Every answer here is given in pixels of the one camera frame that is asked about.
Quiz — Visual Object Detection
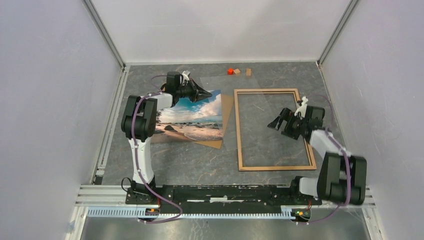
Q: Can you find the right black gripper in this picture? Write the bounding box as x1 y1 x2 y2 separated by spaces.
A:
267 107 307 140

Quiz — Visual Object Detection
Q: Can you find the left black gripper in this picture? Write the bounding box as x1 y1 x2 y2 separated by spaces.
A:
176 78 213 104

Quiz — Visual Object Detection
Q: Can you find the beach landscape photo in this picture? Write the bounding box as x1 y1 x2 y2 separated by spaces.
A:
151 89 223 144

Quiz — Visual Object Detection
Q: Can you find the wooden picture frame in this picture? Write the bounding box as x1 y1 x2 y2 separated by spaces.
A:
234 88 317 172

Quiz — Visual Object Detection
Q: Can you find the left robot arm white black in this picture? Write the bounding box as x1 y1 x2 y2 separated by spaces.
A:
120 71 212 204

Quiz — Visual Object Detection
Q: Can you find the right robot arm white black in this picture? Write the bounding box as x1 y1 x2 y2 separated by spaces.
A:
267 104 367 206

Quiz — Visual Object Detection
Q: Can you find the brown cardboard backing board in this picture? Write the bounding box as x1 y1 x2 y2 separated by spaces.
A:
194 94 234 149

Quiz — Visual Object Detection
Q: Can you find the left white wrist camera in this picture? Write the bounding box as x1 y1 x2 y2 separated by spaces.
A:
181 70 191 81

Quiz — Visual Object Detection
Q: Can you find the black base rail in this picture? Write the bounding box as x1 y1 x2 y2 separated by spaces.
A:
125 184 323 215

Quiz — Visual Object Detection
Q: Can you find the white cable duct strip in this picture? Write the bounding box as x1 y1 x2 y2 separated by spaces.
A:
87 206 296 220

